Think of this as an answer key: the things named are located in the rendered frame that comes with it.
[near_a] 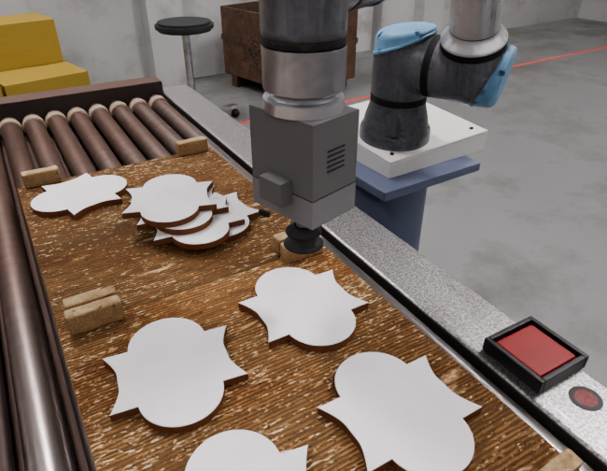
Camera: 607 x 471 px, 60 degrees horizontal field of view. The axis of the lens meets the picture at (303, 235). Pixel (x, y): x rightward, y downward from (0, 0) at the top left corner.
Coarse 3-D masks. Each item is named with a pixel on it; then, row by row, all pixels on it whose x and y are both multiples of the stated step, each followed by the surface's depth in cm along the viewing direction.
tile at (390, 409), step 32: (352, 384) 50; (384, 384) 50; (416, 384) 50; (352, 416) 47; (384, 416) 47; (416, 416) 47; (448, 416) 47; (384, 448) 44; (416, 448) 44; (448, 448) 44
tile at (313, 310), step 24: (264, 288) 63; (288, 288) 63; (312, 288) 63; (336, 288) 63; (264, 312) 59; (288, 312) 59; (312, 312) 59; (336, 312) 59; (288, 336) 57; (312, 336) 56; (336, 336) 56
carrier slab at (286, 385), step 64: (320, 256) 71; (128, 320) 60; (192, 320) 60; (256, 320) 60; (384, 320) 60; (256, 384) 52; (320, 384) 52; (448, 384) 52; (128, 448) 46; (192, 448) 46; (320, 448) 46; (512, 448) 46
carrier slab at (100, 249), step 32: (160, 160) 98; (192, 160) 98; (224, 160) 98; (32, 192) 87; (224, 192) 87; (32, 224) 78; (64, 224) 78; (96, 224) 78; (128, 224) 78; (256, 224) 78; (288, 224) 78; (64, 256) 71; (96, 256) 71; (128, 256) 71; (160, 256) 71; (192, 256) 71; (224, 256) 71; (256, 256) 71; (64, 288) 65; (96, 288) 65; (128, 288) 65; (160, 288) 65; (64, 320) 60
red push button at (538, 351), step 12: (516, 336) 58; (528, 336) 58; (540, 336) 58; (504, 348) 57; (516, 348) 57; (528, 348) 57; (540, 348) 57; (552, 348) 57; (564, 348) 57; (528, 360) 55; (540, 360) 55; (552, 360) 55; (564, 360) 55; (540, 372) 54
